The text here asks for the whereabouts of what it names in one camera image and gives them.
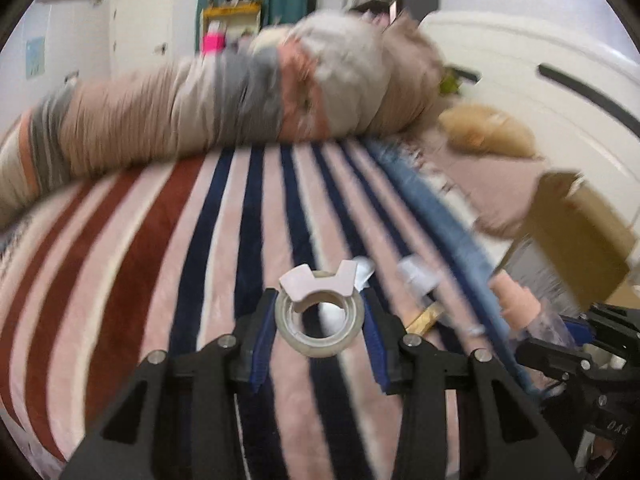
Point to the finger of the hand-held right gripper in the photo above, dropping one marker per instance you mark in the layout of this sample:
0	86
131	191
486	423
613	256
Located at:
575	330
550	355

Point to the clear plastic bottle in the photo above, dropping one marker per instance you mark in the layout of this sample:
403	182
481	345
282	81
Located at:
547	322

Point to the striped plush blanket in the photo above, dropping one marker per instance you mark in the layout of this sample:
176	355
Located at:
150	285

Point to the green small toy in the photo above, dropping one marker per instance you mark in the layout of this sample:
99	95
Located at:
450	85

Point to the golden wooden stick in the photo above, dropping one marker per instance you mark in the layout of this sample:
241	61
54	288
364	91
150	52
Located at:
425	317

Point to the wall poster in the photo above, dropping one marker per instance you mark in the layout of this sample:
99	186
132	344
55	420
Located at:
35	57

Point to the clear tape roll pink cutter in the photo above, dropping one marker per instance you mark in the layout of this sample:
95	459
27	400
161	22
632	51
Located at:
320	342

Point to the bright pink box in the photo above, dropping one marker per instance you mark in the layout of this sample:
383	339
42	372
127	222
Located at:
212	43

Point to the blue denim cloth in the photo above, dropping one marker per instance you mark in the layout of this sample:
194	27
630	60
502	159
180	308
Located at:
435	215

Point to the white crumpled paper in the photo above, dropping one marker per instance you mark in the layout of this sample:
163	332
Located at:
364	267

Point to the white door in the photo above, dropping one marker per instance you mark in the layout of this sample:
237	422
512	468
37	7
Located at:
142	20

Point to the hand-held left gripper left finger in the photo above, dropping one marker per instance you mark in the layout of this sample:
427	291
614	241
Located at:
265	342

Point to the yellow framed rack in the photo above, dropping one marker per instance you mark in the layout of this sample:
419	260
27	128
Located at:
231	14

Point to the rolled beige grey quilt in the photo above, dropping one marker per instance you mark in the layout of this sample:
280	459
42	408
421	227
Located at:
210	105

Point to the mauve bed sheet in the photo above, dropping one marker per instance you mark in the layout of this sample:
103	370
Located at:
480	190

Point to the cardboard box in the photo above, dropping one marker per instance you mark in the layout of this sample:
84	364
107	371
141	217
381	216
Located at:
580	240

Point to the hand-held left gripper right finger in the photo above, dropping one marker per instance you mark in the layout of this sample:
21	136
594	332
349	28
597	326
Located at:
376	347

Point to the white headboard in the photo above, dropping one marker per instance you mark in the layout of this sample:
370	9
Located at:
545	85

